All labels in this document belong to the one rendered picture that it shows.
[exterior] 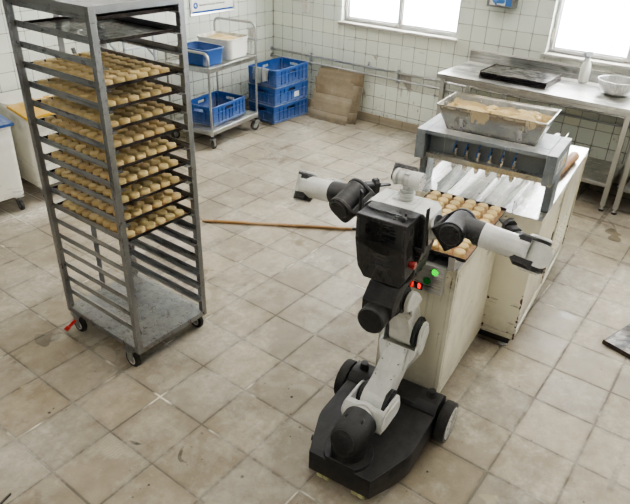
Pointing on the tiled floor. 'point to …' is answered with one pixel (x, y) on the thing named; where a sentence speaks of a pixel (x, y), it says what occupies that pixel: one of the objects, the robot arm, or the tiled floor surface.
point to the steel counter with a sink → (595, 100)
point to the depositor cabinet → (518, 291)
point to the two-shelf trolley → (218, 88)
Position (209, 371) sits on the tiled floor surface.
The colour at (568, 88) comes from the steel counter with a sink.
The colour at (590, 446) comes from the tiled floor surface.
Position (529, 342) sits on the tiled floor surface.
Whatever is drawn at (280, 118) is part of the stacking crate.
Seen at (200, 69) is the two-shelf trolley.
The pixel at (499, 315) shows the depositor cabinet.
